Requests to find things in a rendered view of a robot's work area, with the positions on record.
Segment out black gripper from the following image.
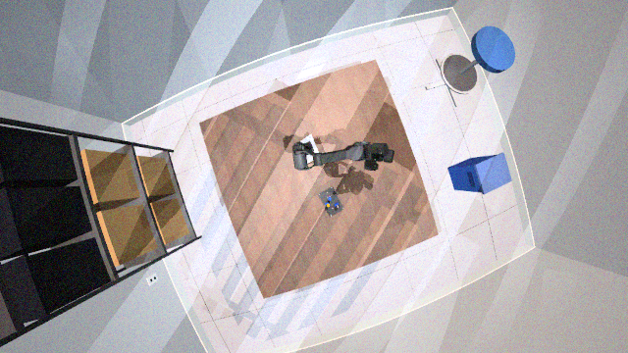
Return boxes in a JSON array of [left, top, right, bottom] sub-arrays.
[[371, 149, 394, 163]]

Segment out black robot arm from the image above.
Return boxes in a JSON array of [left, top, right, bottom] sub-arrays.
[[292, 141, 389, 171]]

